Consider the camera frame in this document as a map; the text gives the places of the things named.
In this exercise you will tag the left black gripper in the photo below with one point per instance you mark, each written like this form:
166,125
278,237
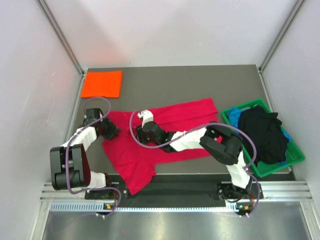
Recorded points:
113,129

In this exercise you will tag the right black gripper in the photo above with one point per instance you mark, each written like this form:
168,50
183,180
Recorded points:
141,136

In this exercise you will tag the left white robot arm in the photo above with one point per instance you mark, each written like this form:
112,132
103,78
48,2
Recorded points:
69,165

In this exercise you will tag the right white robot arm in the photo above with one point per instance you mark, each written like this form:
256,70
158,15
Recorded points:
223,142

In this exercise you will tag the folded orange t shirt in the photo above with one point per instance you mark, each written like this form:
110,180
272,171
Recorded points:
102,84

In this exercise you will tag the blue t shirt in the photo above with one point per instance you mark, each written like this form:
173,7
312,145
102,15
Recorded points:
233,115

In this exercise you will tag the green plastic tray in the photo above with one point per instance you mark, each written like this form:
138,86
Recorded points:
293,154

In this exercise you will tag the black t shirt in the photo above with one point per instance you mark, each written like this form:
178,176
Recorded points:
265,130

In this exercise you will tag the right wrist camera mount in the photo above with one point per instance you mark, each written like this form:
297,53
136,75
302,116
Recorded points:
146,116

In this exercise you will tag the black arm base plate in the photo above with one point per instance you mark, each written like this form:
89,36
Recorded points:
182,191

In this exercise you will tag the left aluminium frame post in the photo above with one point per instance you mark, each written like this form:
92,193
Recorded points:
45,8

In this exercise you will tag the aluminium frame post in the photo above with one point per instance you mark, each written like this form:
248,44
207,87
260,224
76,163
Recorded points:
45,8
297,6

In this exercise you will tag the right aluminium frame post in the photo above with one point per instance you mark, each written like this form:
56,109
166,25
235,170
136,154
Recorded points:
297,6

